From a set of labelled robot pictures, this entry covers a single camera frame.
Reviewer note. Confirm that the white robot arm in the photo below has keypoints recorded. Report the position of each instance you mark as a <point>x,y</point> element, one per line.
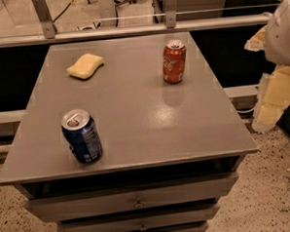
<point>277,37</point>

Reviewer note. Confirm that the blue pepsi can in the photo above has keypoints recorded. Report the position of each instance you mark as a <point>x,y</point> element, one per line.
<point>81,134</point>

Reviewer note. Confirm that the red cola can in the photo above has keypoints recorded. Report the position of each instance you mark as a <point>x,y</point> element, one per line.
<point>174,56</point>

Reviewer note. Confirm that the grey drawer cabinet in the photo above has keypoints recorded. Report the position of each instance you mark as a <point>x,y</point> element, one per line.
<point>152,133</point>

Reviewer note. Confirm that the yellow sponge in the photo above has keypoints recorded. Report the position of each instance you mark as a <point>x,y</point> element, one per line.
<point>85,66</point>

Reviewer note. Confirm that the top grey drawer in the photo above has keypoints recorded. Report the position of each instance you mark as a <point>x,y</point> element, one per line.
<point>90,204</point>

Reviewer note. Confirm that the middle grey drawer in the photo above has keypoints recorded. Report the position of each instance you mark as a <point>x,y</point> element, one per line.
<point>144,221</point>

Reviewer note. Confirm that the metal railing frame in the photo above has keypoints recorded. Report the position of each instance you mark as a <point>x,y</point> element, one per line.
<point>36,22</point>

